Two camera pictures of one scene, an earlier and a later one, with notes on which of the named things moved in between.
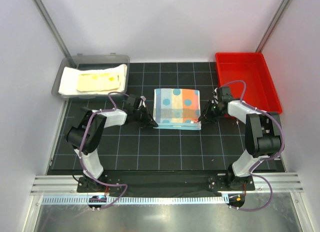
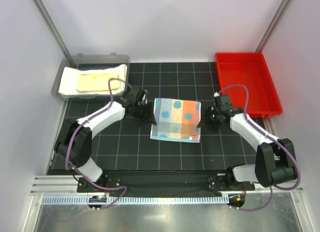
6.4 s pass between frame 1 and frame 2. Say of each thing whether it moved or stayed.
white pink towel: stayed
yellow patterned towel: stayed
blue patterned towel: moved
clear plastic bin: stayed
